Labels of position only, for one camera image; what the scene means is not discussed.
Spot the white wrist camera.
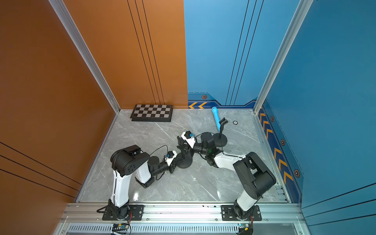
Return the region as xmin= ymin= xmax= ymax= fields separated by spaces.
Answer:
xmin=181 ymin=131 xmax=196 ymax=148
xmin=164 ymin=150 xmax=177 ymax=166

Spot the left green circuit board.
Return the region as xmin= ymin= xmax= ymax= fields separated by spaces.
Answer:
xmin=111 ymin=223 xmax=131 ymax=234

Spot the aluminium rail frame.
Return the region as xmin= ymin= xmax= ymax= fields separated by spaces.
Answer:
xmin=54 ymin=187 xmax=310 ymax=235

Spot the black white checkerboard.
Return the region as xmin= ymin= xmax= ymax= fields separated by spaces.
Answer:
xmin=130 ymin=104 xmax=173 ymax=122

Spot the black stand pole with clip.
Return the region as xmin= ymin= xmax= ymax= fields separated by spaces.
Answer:
xmin=218 ymin=117 xmax=228 ymax=139

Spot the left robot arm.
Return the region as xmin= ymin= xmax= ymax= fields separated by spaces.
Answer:
xmin=106 ymin=145 xmax=183 ymax=220

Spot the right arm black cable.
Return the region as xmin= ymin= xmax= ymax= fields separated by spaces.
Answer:
xmin=195 ymin=132 xmax=250 ymax=162

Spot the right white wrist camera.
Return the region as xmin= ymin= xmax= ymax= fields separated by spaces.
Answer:
xmin=181 ymin=131 xmax=196 ymax=148

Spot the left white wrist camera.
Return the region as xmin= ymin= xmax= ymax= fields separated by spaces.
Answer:
xmin=164 ymin=150 xmax=177 ymax=166

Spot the green circuit board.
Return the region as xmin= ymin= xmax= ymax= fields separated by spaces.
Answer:
xmin=238 ymin=223 xmax=254 ymax=235
xmin=111 ymin=223 xmax=131 ymax=234

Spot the black round stand base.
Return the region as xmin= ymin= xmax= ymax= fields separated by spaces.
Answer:
xmin=212 ymin=133 xmax=228 ymax=147

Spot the light blue toy microphone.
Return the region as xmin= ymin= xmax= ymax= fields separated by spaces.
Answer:
xmin=211 ymin=107 xmax=221 ymax=132

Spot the right green circuit board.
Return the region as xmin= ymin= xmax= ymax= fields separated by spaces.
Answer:
xmin=238 ymin=223 xmax=254 ymax=235

